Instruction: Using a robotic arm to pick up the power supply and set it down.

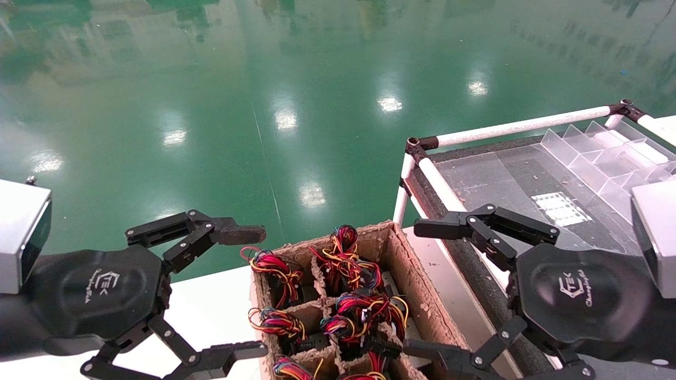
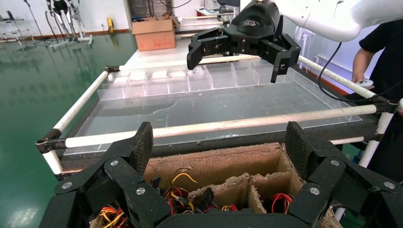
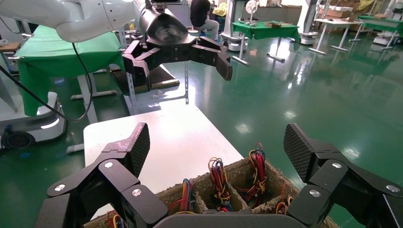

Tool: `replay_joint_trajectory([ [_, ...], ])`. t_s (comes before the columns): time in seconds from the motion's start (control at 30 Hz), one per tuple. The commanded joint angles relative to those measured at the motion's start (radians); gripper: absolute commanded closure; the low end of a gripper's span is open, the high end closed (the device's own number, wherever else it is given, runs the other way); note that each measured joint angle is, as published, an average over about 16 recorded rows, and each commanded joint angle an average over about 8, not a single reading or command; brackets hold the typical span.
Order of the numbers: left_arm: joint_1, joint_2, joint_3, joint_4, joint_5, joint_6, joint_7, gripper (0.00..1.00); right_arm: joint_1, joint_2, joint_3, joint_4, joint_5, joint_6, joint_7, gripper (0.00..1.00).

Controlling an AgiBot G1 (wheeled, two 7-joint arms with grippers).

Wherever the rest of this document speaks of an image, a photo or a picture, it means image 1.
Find clear acrylic compartment tray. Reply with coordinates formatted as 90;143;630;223
433;120;676;255

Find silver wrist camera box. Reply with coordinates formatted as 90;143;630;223
0;176;53;295
631;179;676;299

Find white grid label sticker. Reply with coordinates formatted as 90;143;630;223
531;191;593;227

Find grey power supply coloured wires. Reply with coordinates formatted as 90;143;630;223
334;292;423;344
247;306;308;352
272;356;318;380
240;245;305;310
320;315;366;349
341;349;390;380
309;224;397;297

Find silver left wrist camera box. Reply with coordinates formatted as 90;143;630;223
0;176;53;295

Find brown cardboard divider box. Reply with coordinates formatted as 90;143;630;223
249;221;476;380

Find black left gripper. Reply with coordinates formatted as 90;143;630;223
0;210;268;380

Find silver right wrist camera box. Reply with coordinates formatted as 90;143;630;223
631;179;676;299

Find white pipe rack frame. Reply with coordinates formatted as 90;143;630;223
392;99;676;371

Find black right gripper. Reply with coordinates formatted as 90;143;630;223
402;203;676;380

